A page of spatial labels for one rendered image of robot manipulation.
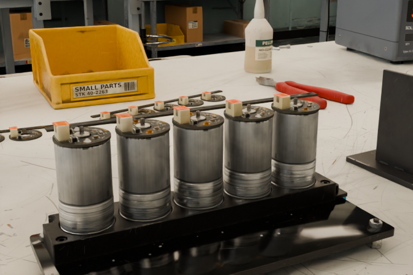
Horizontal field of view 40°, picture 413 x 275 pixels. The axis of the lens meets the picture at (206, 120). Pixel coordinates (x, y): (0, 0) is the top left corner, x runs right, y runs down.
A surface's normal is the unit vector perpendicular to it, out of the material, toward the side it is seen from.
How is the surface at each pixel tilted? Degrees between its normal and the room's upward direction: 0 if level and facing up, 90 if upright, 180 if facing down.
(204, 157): 90
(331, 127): 0
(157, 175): 90
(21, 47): 89
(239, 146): 90
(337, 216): 0
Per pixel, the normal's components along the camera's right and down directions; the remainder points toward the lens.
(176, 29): -0.84, 0.12
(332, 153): 0.00, -0.96
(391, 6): -0.96, 0.08
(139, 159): -0.02, 0.29
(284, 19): 0.54, 0.24
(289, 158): -0.28, 0.28
